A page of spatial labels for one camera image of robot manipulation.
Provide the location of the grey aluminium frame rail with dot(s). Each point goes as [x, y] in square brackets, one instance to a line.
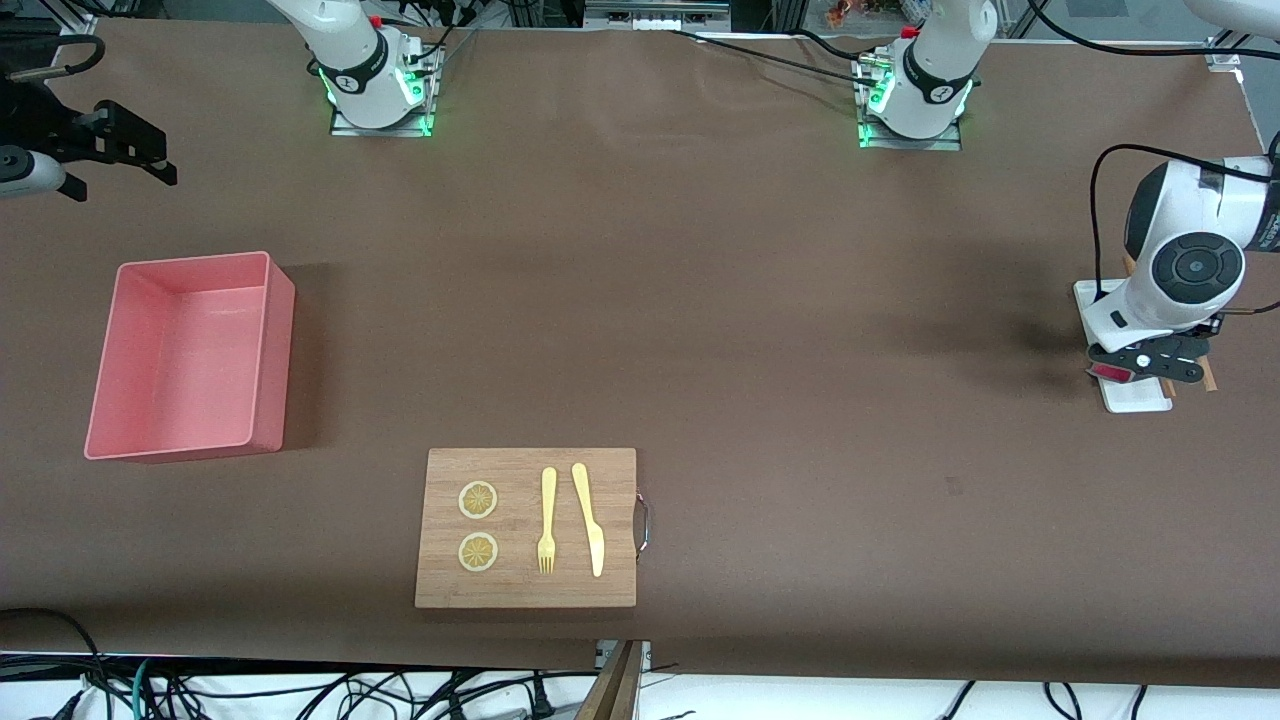
[655, 14]

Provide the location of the orange small object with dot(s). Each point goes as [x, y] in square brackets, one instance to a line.
[842, 12]

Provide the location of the small metal bracket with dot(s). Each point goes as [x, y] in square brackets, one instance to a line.
[642, 652]

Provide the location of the wooden rack rod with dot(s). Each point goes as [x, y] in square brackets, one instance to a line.
[1207, 372]

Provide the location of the black floor plug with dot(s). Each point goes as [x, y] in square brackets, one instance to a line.
[541, 700]

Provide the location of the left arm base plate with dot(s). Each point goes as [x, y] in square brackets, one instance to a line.
[945, 140]

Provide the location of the white rack base tray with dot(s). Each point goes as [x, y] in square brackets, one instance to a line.
[1135, 398]

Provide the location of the lemon slice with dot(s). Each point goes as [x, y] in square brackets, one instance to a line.
[478, 552]
[478, 500]

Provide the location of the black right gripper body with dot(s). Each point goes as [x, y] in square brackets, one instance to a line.
[50, 128]

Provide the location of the yellow plastic knife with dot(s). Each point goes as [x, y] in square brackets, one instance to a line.
[590, 520]

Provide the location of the pink plastic bin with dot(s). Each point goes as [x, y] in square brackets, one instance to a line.
[180, 350]

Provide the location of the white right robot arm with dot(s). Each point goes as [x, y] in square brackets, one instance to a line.
[350, 60]

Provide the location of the wooden chopsticks pair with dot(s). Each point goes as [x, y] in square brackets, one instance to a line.
[1166, 388]

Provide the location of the yellow plastic fork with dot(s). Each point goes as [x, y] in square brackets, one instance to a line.
[547, 520]

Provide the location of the aluminium corner bracket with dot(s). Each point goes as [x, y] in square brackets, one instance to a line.
[78, 28]
[1225, 55]

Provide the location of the wooden cutting board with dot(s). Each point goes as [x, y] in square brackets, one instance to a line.
[525, 590]

